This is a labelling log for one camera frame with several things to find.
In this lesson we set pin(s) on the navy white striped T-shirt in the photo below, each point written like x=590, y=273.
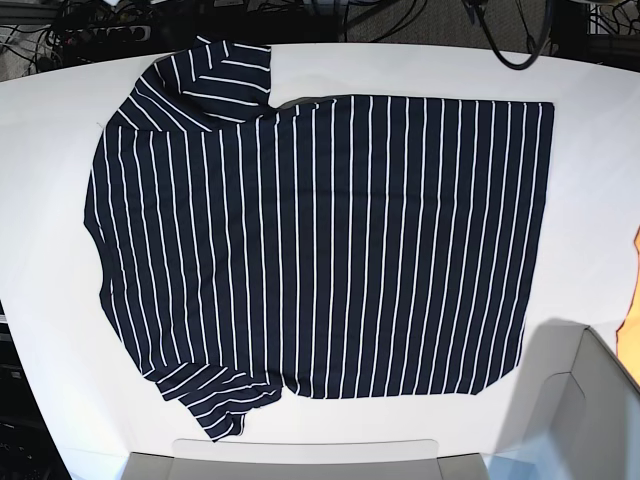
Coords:
x=346, y=247

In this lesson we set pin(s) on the grey tray at bottom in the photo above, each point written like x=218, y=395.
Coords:
x=408, y=459

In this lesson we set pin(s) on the grey bin at right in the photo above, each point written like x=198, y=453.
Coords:
x=574, y=413

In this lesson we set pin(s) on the yellow orange cloth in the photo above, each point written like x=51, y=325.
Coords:
x=628, y=336

